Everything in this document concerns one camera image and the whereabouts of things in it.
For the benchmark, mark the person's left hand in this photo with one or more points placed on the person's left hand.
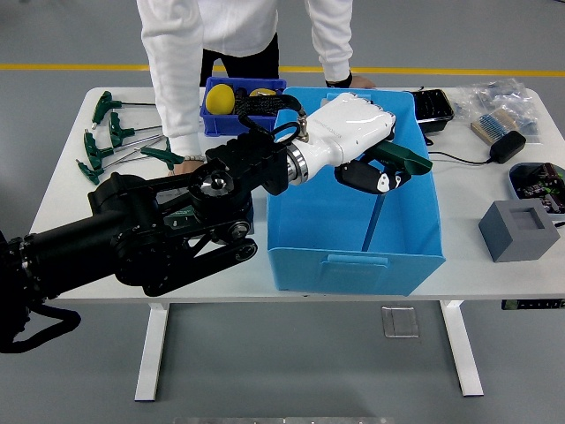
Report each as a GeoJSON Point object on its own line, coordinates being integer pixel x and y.
{"type": "Point", "coordinates": [364, 83]}

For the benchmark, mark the person's right hand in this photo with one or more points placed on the person's right hand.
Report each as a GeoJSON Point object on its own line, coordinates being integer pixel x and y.
{"type": "Point", "coordinates": [187, 167]}

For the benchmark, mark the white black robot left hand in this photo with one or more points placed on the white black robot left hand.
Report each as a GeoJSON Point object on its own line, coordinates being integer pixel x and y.
{"type": "Point", "coordinates": [348, 123]}

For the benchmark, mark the grey green SATA wrench stand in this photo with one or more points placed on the grey green SATA wrench stand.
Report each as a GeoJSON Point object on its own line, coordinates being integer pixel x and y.
{"type": "Point", "coordinates": [176, 219]}

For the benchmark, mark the large light blue folding box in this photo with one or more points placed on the large light blue folding box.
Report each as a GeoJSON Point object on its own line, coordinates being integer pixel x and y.
{"type": "Point", "coordinates": [397, 229]}

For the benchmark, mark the person's right forearm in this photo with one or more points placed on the person's right forearm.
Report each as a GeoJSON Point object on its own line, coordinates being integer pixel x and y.
{"type": "Point", "coordinates": [176, 110]}

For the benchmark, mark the person's left forearm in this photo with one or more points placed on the person's left forearm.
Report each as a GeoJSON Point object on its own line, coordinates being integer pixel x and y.
{"type": "Point", "coordinates": [333, 40]}

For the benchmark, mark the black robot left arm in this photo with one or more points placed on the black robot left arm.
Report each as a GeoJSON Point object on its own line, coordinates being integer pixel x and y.
{"type": "Point", "coordinates": [132, 229]}

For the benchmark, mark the black wristwatch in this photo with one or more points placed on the black wristwatch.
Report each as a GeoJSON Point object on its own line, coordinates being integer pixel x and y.
{"type": "Point", "coordinates": [340, 81]}

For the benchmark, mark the yellow floor tape line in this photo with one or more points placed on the yellow floor tape line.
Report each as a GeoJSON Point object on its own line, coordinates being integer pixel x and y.
{"type": "Point", "coordinates": [397, 70]}

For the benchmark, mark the small dark blue parts bin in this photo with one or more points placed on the small dark blue parts bin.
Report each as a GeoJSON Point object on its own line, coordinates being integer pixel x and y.
{"type": "Point", "coordinates": [220, 126]}

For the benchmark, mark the yellow lemon-shaped ball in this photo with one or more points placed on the yellow lemon-shaped ball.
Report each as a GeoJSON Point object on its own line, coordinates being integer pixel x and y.
{"type": "Point", "coordinates": [220, 99]}

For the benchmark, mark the black plastic tray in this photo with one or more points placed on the black plastic tray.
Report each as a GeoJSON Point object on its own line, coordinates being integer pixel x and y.
{"type": "Point", "coordinates": [434, 110]}

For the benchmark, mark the black cylindrical part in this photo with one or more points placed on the black cylindrical part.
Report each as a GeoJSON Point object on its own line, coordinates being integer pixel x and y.
{"type": "Point", "coordinates": [241, 92]}

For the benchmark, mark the yellow tape measure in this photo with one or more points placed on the yellow tape measure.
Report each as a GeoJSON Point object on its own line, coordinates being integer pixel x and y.
{"type": "Point", "coordinates": [260, 93]}

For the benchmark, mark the clear plastic bag of resistors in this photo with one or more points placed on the clear plastic bag of resistors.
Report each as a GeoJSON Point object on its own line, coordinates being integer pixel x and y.
{"type": "Point", "coordinates": [494, 95]}

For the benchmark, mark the person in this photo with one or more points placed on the person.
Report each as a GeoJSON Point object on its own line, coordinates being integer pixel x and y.
{"type": "Point", "coordinates": [247, 22]}

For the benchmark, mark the blue resistor strip bundle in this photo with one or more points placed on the blue resistor strip bundle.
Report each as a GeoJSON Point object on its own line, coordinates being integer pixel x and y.
{"type": "Point", "coordinates": [492, 123]}

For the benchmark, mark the black power adapter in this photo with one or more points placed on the black power adapter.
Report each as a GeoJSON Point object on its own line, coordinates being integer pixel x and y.
{"type": "Point", "coordinates": [507, 148]}

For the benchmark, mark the white table leg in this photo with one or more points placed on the white table leg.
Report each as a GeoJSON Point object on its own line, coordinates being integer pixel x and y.
{"type": "Point", "coordinates": [463, 353]}
{"type": "Point", "coordinates": [152, 353]}

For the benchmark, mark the blue tray of electronic components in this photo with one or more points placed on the blue tray of electronic components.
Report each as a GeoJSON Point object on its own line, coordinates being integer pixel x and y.
{"type": "Point", "coordinates": [536, 185]}

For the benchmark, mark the grey cube block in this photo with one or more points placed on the grey cube block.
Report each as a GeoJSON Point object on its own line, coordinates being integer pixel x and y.
{"type": "Point", "coordinates": [507, 243]}

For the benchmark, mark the metal floor socket plate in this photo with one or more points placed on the metal floor socket plate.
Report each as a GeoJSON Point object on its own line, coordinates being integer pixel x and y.
{"type": "Point", "coordinates": [399, 322]}

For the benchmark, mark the black table control panel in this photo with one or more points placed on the black table control panel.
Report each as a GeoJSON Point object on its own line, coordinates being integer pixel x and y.
{"type": "Point", "coordinates": [534, 305]}

